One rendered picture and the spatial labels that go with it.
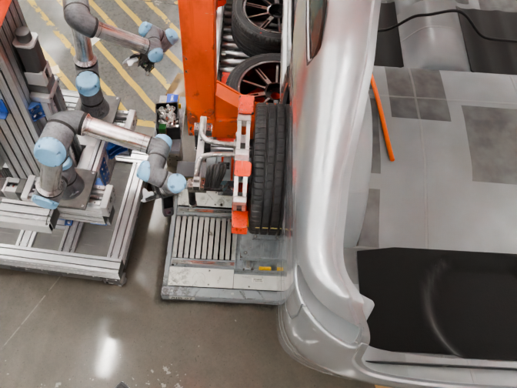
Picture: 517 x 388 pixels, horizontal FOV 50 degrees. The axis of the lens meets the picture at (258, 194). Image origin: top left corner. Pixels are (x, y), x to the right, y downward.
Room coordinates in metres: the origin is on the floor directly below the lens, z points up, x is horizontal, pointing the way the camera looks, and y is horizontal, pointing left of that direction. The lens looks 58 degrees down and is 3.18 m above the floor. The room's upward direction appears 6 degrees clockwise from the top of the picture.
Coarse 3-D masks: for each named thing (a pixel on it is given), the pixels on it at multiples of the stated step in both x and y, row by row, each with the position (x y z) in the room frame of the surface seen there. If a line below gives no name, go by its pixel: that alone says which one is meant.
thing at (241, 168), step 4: (236, 160) 1.41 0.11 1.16; (240, 160) 1.42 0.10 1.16; (236, 164) 1.40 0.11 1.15; (240, 164) 1.40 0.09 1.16; (244, 164) 1.40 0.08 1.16; (248, 164) 1.40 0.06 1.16; (236, 168) 1.38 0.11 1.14; (240, 168) 1.39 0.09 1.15; (244, 168) 1.39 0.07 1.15; (248, 168) 1.39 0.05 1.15; (236, 172) 1.37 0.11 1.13; (240, 172) 1.37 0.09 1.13; (244, 172) 1.37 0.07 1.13; (248, 172) 1.37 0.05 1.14; (248, 176) 1.36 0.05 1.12
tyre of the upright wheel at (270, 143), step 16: (256, 112) 1.71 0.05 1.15; (272, 112) 1.71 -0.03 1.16; (288, 112) 1.72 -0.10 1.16; (256, 128) 1.60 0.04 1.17; (272, 128) 1.60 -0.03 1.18; (288, 128) 1.61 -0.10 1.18; (256, 144) 1.51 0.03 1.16; (272, 144) 1.52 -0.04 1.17; (288, 144) 1.53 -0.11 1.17; (256, 160) 1.44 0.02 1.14; (272, 160) 1.45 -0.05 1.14; (256, 176) 1.38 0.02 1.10; (272, 176) 1.39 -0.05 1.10; (256, 192) 1.33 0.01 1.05; (272, 192) 1.34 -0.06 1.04; (256, 208) 1.29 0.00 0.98; (272, 208) 1.30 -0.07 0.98; (256, 224) 1.27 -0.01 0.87; (272, 224) 1.27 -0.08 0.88
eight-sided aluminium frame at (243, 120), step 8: (240, 120) 1.67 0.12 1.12; (248, 120) 1.68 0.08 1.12; (240, 128) 1.63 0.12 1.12; (248, 128) 1.63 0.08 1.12; (240, 136) 1.58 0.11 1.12; (248, 136) 1.58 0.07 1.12; (248, 144) 1.54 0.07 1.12; (240, 152) 1.49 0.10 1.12; (248, 152) 1.49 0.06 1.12; (248, 160) 1.46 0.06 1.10; (240, 192) 1.36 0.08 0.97; (232, 200) 1.33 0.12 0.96; (240, 200) 1.33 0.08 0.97; (240, 208) 1.48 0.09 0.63
